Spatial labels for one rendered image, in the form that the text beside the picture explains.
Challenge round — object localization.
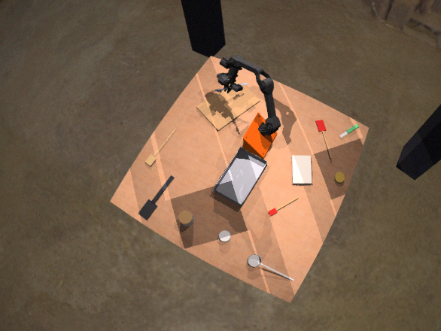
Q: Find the red spatula with wooden handle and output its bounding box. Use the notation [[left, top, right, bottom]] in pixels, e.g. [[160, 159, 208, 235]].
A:
[[315, 120, 332, 159]]

